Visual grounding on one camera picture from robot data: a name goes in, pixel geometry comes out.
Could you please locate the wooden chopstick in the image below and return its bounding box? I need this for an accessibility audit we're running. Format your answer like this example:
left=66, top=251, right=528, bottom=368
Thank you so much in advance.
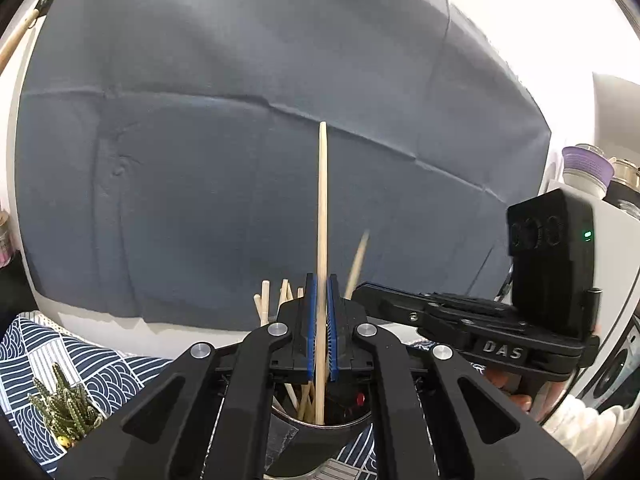
left=344, top=230, right=369, bottom=300
left=314, top=122, right=328, bottom=426

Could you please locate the person right hand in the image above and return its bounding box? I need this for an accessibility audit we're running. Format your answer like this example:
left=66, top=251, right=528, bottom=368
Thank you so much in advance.
left=484, top=367, right=533, bottom=412

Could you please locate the black cylindrical utensil holder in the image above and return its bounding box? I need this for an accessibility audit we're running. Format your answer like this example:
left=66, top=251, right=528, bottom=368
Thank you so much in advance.
left=265, top=382, right=373, bottom=478

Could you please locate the white pot with cactus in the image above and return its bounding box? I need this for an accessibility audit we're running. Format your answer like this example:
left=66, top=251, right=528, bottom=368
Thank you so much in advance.
left=28, top=362, right=105, bottom=451

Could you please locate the blue white patterned tablecloth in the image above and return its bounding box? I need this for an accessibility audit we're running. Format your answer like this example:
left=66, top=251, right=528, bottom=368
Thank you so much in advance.
left=0, top=311, right=452, bottom=480

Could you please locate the purple lidded pot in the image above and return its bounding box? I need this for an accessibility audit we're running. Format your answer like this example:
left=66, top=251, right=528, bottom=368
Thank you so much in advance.
left=562, top=144, right=614, bottom=200

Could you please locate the grey backdrop cloth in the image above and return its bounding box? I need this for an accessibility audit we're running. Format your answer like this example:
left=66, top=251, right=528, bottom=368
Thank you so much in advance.
left=15, top=0, right=551, bottom=330

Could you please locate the wooden hair brush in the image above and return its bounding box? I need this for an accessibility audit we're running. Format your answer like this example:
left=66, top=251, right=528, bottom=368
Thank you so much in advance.
left=0, top=0, right=54, bottom=74

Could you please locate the black camera box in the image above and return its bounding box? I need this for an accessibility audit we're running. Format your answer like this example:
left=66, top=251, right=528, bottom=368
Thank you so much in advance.
left=506, top=188, right=597, bottom=340

